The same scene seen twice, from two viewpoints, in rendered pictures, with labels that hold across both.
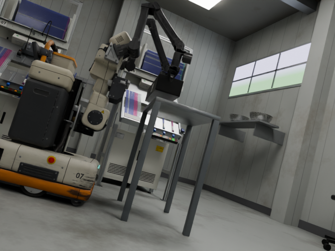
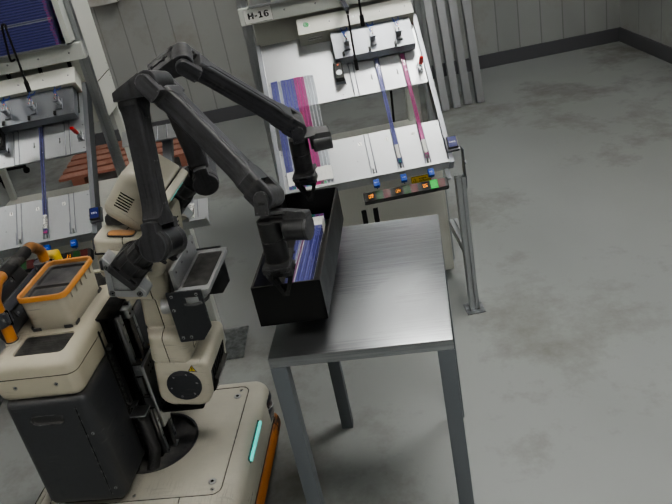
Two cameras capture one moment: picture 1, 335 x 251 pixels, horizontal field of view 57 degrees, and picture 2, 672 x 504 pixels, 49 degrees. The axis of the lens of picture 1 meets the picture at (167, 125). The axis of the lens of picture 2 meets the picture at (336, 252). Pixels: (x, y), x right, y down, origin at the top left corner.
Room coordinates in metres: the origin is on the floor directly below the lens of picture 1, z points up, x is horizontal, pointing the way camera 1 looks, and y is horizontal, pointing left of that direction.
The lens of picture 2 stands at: (0.55, -0.59, 1.81)
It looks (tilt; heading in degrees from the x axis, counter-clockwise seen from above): 27 degrees down; 19
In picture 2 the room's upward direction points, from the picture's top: 12 degrees counter-clockwise
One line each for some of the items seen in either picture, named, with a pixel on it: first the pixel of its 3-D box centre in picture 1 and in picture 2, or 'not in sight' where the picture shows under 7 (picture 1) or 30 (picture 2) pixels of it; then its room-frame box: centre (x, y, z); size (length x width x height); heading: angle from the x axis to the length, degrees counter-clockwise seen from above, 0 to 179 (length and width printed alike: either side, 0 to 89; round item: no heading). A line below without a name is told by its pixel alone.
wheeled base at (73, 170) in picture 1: (48, 167); (166, 469); (2.17, 0.72, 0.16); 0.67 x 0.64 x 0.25; 100
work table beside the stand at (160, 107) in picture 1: (163, 163); (385, 389); (2.30, -0.04, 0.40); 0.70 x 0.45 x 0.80; 10
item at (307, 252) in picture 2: not in sight; (305, 257); (2.28, 0.11, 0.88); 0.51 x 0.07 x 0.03; 10
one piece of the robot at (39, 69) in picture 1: (54, 104); (99, 369); (2.16, 0.81, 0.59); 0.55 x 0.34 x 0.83; 10
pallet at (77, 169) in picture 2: not in sight; (137, 155); (5.73, 2.74, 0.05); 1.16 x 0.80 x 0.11; 109
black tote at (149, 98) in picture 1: (162, 92); (302, 249); (2.28, 0.11, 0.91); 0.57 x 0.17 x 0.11; 10
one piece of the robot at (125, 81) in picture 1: (117, 87); (195, 284); (2.22, 0.43, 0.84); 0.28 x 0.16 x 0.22; 10
